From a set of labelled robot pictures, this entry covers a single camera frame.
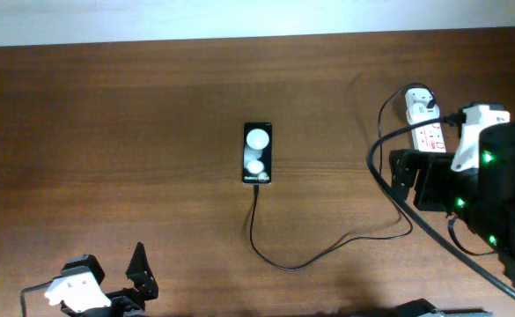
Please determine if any black USB charging cable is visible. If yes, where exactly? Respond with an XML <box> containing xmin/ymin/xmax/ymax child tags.
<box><xmin>248</xmin><ymin>81</ymin><xmax>438</xmax><ymax>271</ymax></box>

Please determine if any black smartphone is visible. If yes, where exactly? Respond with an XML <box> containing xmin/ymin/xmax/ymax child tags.
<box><xmin>241</xmin><ymin>122</ymin><xmax>273</xmax><ymax>185</ymax></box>

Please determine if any white USB charger plug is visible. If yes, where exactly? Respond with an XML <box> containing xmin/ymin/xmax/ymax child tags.
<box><xmin>405</xmin><ymin>88</ymin><xmax>440</xmax><ymax>125</ymax></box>

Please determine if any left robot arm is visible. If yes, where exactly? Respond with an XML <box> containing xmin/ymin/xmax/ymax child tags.
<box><xmin>60</xmin><ymin>242</ymin><xmax>158</xmax><ymax>316</ymax></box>

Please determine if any white power strip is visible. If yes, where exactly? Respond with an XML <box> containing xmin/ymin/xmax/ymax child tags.
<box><xmin>404</xmin><ymin>87</ymin><xmax>449</xmax><ymax>154</ymax></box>

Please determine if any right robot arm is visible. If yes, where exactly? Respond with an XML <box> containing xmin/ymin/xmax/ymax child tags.
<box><xmin>389</xmin><ymin>122</ymin><xmax>515</xmax><ymax>288</ymax></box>

